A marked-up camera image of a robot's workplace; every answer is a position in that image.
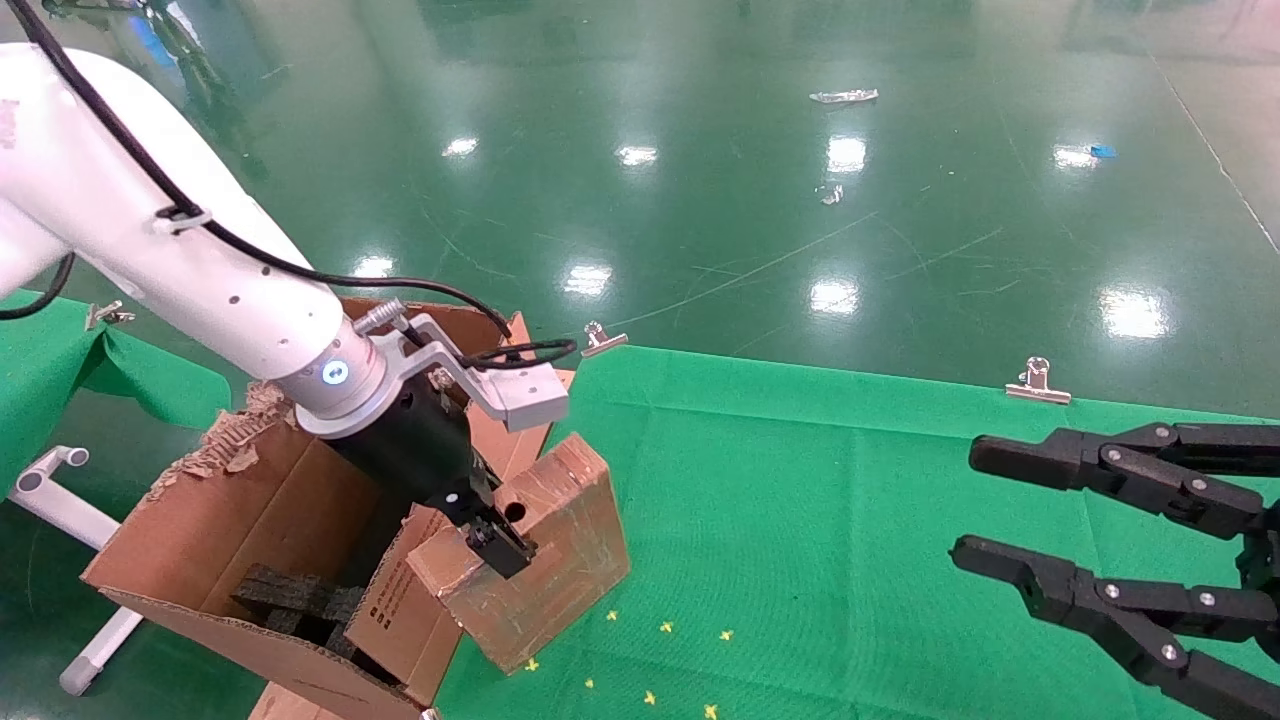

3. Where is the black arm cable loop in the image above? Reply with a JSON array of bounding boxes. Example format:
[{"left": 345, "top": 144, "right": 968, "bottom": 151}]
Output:
[{"left": 0, "top": 255, "right": 76, "bottom": 321}]

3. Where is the small taped cardboard box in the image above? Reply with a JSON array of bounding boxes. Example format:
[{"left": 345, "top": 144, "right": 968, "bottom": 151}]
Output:
[{"left": 408, "top": 432, "right": 631, "bottom": 673}]

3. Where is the black foam insert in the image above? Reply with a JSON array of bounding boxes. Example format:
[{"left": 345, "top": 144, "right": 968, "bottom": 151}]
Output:
[{"left": 232, "top": 562, "right": 401, "bottom": 686}]

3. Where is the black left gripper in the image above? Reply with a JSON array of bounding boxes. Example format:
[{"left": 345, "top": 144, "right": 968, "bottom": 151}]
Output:
[{"left": 325, "top": 385, "right": 538, "bottom": 579}]

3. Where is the large green table cloth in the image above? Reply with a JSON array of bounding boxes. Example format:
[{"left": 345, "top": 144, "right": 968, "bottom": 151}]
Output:
[{"left": 435, "top": 345, "right": 1280, "bottom": 720}]

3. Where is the large open cardboard carton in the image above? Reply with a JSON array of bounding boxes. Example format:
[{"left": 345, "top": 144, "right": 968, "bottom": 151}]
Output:
[{"left": 80, "top": 298, "right": 576, "bottom": 720}]

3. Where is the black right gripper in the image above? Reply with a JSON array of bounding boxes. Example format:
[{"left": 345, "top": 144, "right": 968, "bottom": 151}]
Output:
[{"left": 950, "top": 422, "right": 1280, "bottom": 720}]

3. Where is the white metal frame tube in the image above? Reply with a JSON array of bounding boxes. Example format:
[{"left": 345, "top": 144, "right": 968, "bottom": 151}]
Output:
[{"left": 8, "top": 447, "right": 141, "bottom": 698}]

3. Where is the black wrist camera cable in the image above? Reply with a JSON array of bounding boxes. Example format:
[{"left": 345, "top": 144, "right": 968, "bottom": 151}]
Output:
[{"left": 5, "top": 0, "right": 579, "bottom": 371}]

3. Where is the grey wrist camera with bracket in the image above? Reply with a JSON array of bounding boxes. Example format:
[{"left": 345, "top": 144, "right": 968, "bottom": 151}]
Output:
[{"left": 405, "top": 313, "right": 571, "bottom": 433}]

